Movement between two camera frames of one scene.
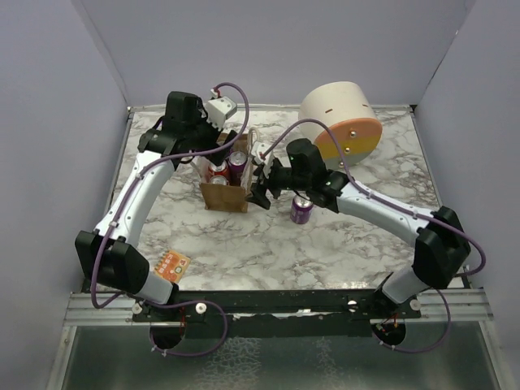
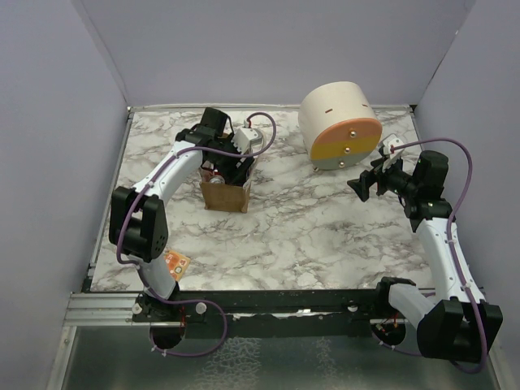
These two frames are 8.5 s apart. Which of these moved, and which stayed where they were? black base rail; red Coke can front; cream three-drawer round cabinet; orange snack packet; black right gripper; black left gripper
Moved: black right gripper; black left gripper
Stayed: red Coke can front; orange snack packet; black base rail; cream three-drawer round cabinet
